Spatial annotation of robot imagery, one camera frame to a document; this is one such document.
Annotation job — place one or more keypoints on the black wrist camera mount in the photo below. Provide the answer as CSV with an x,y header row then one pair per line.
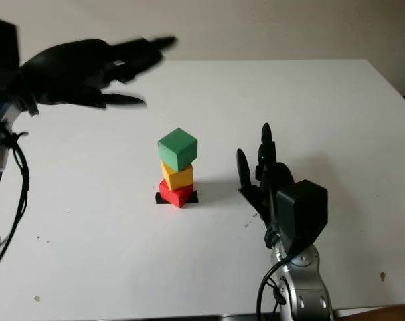
x,y
302,214
1,53

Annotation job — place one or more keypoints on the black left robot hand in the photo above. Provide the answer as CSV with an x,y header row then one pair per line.
x,y
65,73

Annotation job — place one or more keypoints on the red wooden block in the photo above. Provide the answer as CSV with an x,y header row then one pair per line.
x,y
175,197

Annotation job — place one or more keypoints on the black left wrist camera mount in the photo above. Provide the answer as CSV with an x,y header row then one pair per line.
x,y
1,53

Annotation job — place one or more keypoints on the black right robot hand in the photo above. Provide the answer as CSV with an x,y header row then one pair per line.
x,y
272,174

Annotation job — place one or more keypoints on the green wooden block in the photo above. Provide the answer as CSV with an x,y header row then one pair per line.
x,y
177,148

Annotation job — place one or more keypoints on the black tape strip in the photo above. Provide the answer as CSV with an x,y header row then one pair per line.
x,y
159,199

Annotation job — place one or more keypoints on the yellow wooden block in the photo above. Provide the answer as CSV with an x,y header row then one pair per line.
x,y
178,179

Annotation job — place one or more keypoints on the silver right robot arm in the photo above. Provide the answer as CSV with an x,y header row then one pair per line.
x,y
306,281

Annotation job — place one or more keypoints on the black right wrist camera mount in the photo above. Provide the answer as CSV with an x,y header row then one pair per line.
x,y
302,214

